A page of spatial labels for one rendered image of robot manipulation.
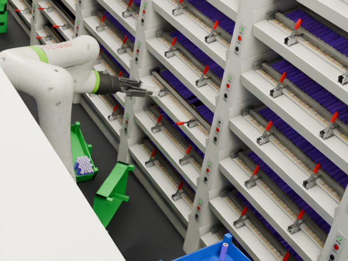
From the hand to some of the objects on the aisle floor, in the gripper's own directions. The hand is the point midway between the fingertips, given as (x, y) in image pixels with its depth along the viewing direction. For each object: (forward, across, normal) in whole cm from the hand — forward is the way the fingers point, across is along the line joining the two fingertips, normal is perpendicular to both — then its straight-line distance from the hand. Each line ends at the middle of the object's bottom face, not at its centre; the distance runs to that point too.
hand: (149, 89), depth 269 cm
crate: (-3, +42, +62) cm, 75 cm away
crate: (+6, +1, +66) cm, 66 cm away
